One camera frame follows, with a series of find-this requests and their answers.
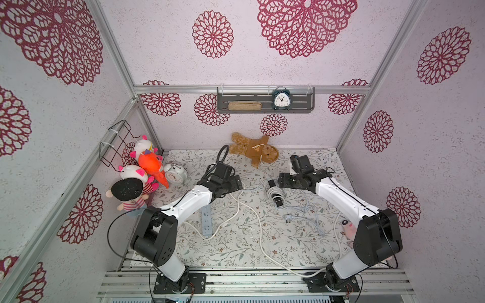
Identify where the black power strip white cord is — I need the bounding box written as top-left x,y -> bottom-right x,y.
266,179 -> 287,208

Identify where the blue power strip with cord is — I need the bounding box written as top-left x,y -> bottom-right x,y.
200,177 -> 327,239

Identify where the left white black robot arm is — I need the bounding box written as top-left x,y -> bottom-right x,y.
130,145 -> 242,283

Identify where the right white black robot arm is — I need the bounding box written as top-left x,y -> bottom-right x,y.
278,155 -> 403,282

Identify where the brown teddy bear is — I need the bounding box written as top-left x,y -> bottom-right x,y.
229,132 -> 279,168

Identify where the white round alarm clock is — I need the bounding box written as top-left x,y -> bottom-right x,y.
164,164 -> 188,186

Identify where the pink red dotted plush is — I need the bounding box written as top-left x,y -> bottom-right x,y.
342,220 -> 357,241

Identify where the beige pouch on shelf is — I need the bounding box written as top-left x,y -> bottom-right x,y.
228,101 -> 262,112

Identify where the orange fox plush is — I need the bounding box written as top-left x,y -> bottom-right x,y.
138,150 -> 169,189

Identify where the teal alarm clock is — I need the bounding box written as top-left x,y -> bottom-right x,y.
272,89 -> 293,111

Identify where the white owl plush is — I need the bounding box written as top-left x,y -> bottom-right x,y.
130,136 -> 159,161

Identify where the pink striped pig plush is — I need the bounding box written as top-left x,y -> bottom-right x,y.
116,165 -> 159,212

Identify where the black-haired doll plush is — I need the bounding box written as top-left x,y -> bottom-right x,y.
105,178 -> 149,212

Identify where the grey wall shelf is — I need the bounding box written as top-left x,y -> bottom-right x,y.
216,87 -> 315,114

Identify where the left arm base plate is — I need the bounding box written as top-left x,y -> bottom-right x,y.
153,271 -> 207,295

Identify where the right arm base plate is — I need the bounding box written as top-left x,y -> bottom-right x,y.
303,272 -> 360,293

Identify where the black wire basket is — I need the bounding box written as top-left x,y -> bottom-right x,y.
98,120 -> 140,172

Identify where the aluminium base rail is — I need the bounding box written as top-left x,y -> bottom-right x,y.
95,260 -> 416,302

